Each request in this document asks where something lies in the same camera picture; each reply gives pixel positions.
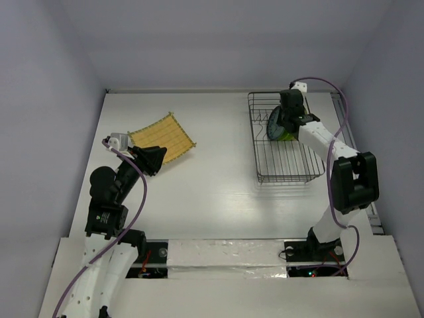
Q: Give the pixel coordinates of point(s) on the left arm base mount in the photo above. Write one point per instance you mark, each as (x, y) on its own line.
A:
(153, 265)

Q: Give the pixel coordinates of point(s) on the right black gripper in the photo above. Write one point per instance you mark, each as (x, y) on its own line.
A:
(285, 123)

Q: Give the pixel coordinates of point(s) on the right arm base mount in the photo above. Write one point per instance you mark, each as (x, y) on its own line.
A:
(310, 259)

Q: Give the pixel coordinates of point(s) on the green round plate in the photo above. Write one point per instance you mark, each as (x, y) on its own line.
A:
(286, 136)

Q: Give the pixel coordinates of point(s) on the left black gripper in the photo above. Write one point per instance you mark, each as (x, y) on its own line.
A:
(148, 158)

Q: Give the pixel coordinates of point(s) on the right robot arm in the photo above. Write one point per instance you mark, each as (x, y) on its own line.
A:
(352, 176)

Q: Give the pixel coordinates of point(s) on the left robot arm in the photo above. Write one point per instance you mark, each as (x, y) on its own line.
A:
(111, 245)

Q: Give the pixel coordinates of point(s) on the white foam front panel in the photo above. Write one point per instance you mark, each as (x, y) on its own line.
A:
(225, 259)

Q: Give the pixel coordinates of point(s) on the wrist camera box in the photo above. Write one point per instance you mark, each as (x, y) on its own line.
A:
(118, 141)
(299, 85)

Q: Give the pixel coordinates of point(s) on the black wire dish rack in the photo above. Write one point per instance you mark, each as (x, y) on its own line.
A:
(278, 162)

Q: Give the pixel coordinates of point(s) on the square bamboo woven plate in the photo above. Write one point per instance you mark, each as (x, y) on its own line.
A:
(165, 133)

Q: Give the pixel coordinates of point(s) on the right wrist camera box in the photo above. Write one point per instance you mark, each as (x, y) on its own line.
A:
(299, 85)

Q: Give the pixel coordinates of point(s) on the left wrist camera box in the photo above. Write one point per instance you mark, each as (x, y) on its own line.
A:
(118, 141)

